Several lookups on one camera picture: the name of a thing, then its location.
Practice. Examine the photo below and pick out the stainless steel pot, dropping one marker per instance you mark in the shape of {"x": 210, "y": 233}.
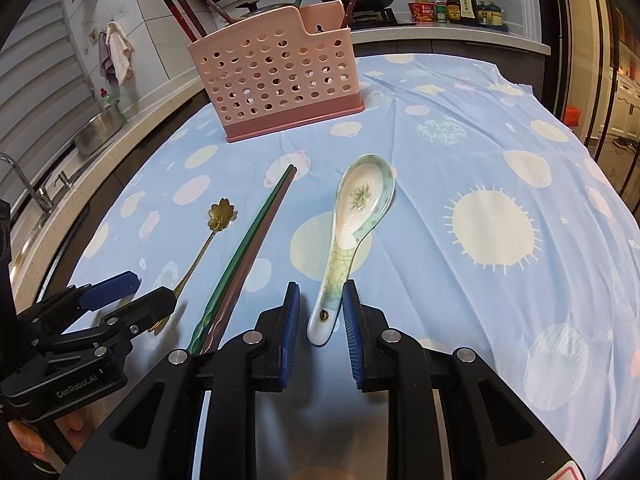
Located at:
{"x": 100, "y": 130}

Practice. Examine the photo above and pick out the black gas stove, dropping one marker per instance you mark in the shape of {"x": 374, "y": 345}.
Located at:
{"x": 385, "y": 17}

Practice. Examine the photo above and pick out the cream pan with glass lid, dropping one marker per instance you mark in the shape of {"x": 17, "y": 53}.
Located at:
{"x": 260, "y": 9}

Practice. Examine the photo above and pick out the brown chopstick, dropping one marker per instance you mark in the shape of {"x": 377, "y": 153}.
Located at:
{"x": 253, "y": 260}

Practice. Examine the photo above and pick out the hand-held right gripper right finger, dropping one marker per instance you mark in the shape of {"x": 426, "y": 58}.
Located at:
{"x": 352, "y": 335}

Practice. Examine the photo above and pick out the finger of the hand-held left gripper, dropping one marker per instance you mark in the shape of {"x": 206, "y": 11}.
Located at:
{"x": 110, "y": 290}
{"x": 145, "y": 310}

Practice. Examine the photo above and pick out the blue dotted tablecloth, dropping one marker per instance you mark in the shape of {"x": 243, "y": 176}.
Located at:
{"x": 475, "y": 160}

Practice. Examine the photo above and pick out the person's left hand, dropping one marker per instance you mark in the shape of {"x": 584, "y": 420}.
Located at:
{"x": 25, "y": 440}

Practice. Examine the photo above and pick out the white window blinds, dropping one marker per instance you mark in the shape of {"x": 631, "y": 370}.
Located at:
{"x": 35, "y": 85}

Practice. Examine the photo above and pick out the small green-lid jar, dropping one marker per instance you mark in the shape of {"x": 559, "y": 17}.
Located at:
{"x": 481, "y": 15}
{"x": 494, "y": 15}

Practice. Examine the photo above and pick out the purple hanging towel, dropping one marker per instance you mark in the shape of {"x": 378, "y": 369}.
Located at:
{"x": 103, "y": 55}

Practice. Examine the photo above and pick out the red instant noodle cup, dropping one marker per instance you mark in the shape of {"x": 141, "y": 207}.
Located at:
{"x": 421, "y": 12}

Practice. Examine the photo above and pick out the green dish soap bottle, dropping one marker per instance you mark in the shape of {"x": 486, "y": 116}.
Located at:
{"x": 106, "y": 100}

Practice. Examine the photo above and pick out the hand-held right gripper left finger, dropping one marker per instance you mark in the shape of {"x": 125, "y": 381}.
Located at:
{"x": 290, "y": 335}

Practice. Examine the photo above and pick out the white ceramic soup spoon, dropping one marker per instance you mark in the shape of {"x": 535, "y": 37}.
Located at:
{"x": 360, "y": 195}

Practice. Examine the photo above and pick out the glass sliding door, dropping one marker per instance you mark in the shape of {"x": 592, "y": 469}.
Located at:
{"x": 600, "y": 60}

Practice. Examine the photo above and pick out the chrome kitchen faucet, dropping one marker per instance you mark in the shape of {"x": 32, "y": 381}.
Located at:
{"x": 30, "y": 180}

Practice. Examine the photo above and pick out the pink perforated utensil holder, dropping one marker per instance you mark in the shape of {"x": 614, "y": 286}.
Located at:
{"x": 280, "y": 85}

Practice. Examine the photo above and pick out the red object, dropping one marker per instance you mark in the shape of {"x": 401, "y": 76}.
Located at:
{"x": 573, "y": 115}

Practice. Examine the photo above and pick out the gold flower spoon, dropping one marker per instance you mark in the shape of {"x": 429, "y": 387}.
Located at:
{"x": 221, "y": 212}

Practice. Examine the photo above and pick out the dark red chopstick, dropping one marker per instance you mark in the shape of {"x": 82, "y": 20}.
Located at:
{"x": 220, "y": 11}
{"x": 182, "y": 5}

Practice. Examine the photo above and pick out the white hanging towel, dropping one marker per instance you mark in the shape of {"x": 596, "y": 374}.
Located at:
{"x": 120, "y": 50}

